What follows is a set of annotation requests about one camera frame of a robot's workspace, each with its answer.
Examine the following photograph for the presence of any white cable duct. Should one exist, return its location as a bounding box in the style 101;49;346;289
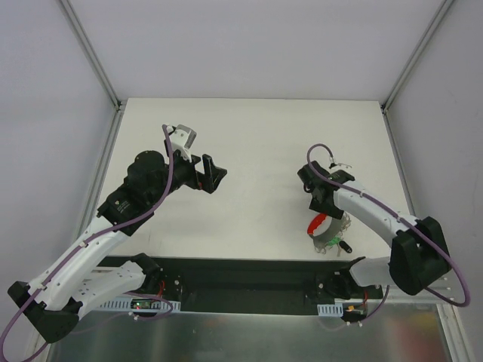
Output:
317;303;344;318
95;296;171;313

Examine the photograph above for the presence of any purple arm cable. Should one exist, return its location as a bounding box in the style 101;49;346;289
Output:
0;124;178;352
306;143;472;307

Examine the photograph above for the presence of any right aluminium table rail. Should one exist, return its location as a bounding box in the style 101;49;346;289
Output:
382;109;472;361

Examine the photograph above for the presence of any right white cable duct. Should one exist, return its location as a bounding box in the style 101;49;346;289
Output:
317;303;344;318

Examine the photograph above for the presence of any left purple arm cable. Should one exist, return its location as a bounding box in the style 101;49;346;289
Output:
0;124;178;352

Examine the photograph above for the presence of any black headed key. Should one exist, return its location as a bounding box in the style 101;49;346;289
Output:
338;241;352;253

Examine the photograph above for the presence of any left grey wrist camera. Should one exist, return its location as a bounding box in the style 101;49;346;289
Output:
168;124;197;160

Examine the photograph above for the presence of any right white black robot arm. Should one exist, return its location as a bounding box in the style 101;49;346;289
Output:
297;161;452;298

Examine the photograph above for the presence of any red handled metal key holder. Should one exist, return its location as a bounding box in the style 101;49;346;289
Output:
306;213;351;254

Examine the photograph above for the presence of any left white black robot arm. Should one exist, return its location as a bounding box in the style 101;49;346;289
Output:
8;151;227;343

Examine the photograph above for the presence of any left white cable duct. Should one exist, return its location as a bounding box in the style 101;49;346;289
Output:
95;296;171;313

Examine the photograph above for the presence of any aluminium frame post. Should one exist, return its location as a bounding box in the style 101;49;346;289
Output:
381;0;456;115
57;0;122;111

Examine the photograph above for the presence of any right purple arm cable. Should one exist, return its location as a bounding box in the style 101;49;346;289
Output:
306;143;472;307

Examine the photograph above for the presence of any green headed key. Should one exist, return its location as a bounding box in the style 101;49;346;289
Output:
327;237;340;247

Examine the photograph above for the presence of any left aluminium table rail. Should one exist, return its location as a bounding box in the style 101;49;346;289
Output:
23;101;127;361

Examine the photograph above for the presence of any left aluminium frame post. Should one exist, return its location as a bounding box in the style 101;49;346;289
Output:
57;0;122;111

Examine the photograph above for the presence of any right aluminium frame post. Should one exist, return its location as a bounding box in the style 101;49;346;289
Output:
381;0;456;115

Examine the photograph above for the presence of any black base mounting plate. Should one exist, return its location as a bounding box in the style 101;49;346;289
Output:
94;255;392;314

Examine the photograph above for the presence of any aluminium table rail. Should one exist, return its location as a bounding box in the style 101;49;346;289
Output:
382;109;472;361
23;101;127;361

